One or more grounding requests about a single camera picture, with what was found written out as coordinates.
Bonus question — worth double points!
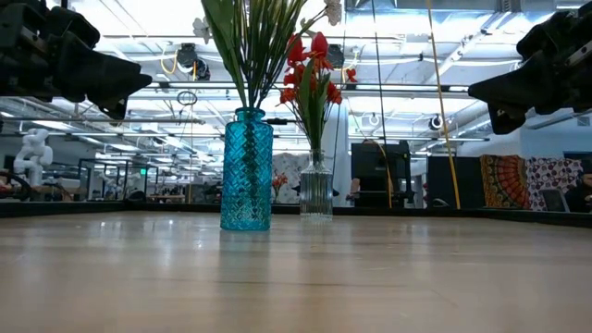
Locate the yellow hanging cable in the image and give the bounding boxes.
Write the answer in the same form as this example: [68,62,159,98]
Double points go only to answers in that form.
[425,0,462,209]

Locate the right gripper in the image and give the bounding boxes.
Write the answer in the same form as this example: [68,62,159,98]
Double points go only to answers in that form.
[467,41,592,136]

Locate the white purple patterned cloth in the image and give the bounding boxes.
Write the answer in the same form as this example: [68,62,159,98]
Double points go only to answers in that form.
[524,156,585,209]

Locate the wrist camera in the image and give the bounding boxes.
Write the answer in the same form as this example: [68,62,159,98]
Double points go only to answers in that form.
[44,5,102,50]
[516,9,574,60]

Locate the blue textured glass vase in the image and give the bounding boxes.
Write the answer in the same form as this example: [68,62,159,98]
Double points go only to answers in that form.
[219,106,275,232]

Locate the black vacuum hose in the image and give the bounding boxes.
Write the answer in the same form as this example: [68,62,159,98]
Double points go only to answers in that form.
[0,170,39,203]

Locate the orange mandala cloth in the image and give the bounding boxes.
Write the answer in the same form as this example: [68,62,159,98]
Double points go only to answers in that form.
[479,154,533,210]

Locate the black equipment cabinet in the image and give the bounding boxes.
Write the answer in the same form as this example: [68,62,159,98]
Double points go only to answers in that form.
[350,141,413,208]

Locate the black partition panel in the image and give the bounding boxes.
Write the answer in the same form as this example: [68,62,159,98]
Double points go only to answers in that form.
[426,155,482,210]

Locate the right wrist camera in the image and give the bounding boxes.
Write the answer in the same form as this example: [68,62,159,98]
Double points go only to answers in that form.
[516,9,574,60]

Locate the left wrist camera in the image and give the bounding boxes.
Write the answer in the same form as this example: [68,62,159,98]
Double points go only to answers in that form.
[44,5,102,50]

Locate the black framed enclosure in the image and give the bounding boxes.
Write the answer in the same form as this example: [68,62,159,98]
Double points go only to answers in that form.
[77,157,161,201]

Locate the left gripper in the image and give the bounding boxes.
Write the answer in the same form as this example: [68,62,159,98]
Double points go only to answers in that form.
[0,18,154,121]

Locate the black aluminium table frame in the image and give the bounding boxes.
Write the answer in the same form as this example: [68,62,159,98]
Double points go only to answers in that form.
[0,199,592,228]

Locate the white artificial flower bunch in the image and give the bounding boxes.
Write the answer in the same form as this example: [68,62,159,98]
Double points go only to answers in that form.
[191,0,343,112]

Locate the clear ribbed glass vase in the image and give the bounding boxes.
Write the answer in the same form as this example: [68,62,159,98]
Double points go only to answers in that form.
[299,148,334,222]

